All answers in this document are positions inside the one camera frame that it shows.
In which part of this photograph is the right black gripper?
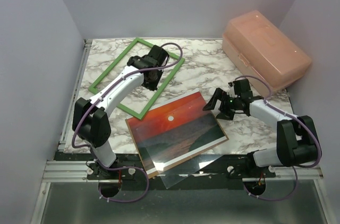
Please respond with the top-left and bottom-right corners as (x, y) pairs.
(203, 88), (241, 120)

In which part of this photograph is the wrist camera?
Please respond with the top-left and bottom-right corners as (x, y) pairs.
(229, 79), (253, 98)
(146, 45), (169, 67)

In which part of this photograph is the pink plastic storage box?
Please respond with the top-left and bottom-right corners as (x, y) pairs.
(222, 11), (312, 97)

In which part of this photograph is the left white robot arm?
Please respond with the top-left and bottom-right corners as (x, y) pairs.
(71, 50), (169, 179)

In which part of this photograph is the aluminium rail frame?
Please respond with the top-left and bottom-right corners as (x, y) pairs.
(29, 38), (94, 224)

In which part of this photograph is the green wooden picture frame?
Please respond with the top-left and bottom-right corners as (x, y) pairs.
(83, 38), (184, 120)

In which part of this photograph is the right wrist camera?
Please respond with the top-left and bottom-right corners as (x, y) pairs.
(229, 79), (253, 98)

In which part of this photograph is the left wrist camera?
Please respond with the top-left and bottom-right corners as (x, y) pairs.
(146, 45), (169, 67)

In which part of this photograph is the clear acrylic sheet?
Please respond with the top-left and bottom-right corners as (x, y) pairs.
(138, 113), (227, 189)

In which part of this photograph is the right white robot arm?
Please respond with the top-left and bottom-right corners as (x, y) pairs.
(203, 75), (322, 177)

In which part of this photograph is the sunset photo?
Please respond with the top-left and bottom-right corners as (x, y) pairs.
(126, 89), (228, 179)

